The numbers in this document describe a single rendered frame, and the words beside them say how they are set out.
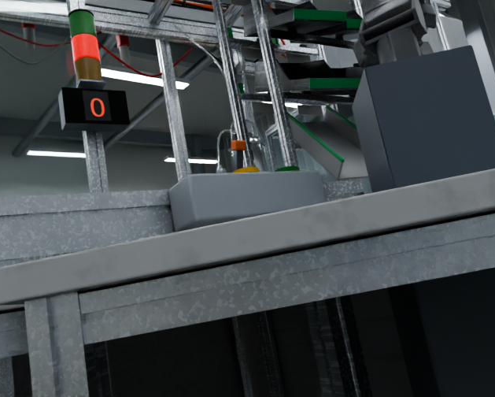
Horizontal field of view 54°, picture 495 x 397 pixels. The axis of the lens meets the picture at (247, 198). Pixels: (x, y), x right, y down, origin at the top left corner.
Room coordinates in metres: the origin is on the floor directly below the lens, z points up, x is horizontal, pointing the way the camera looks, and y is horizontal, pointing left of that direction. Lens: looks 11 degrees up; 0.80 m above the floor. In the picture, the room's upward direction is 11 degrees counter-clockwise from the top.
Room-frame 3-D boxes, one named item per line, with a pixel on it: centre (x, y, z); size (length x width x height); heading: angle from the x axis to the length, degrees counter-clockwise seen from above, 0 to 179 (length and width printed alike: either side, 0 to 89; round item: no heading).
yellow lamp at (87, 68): (0.89, 0.26, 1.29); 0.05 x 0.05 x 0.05
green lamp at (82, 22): (0.89, 0.26, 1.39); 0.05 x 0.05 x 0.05
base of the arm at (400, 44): (0.66, -0.25, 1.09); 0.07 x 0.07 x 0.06; 87
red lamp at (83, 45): (0.89, 0.26, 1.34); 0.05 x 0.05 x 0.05
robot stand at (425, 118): (0.66, -0.25, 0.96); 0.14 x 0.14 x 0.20; 87
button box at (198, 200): (0.66, 0.00, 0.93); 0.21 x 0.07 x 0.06; 122
